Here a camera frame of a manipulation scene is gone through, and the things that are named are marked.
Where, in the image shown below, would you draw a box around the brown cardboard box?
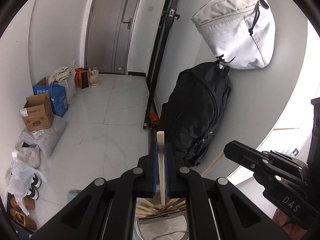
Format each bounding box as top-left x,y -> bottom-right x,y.
20,93 -> 54,131

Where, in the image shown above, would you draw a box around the black white sneakers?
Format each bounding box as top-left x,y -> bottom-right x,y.
27,174 -> 41,200

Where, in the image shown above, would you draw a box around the beige cloth bag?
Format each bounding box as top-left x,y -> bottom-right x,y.
48,67 -> 73,86

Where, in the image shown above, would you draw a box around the brown boots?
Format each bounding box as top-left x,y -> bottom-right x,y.
10,197 -> 37,231

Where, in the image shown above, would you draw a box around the white grey utensil holder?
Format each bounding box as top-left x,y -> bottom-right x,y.
132,197 -> 189,240

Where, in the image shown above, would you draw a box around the red yellow bag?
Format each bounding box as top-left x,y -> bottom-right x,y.
74,68 -> 89,89

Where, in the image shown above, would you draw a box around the grey plastic parcel bag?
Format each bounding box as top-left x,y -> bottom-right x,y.
20,115 -> 66,159

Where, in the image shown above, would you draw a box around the teal checkered tablecloth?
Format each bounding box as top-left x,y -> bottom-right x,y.
67,190 -> 82,203

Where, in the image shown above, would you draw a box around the blue cardboard box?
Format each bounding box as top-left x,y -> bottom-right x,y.
33,77 -> 68,117

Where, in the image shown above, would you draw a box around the black sliding door frame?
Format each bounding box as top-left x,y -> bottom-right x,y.
143,0 -> 180,129

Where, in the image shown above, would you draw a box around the white sling bag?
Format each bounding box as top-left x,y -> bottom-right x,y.
190,0 -> 276,70

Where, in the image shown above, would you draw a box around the black backpack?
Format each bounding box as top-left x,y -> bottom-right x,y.
159,61 -> 231,167

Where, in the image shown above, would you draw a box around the person right hand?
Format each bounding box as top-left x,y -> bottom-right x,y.
272,209 -> 307,240

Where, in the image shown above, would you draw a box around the grey door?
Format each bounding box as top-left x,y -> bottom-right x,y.
85,0 -> 140,75

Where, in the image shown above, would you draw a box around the white plastic bag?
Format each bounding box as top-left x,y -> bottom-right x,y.
7,147 -> 47,215

